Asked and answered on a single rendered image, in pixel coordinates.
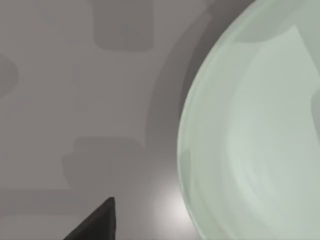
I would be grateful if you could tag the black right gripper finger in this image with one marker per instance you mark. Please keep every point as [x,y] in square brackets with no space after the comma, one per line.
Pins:
[100,223]

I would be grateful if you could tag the pale green bowl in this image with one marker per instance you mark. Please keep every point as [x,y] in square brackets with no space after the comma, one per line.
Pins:
[250,137]

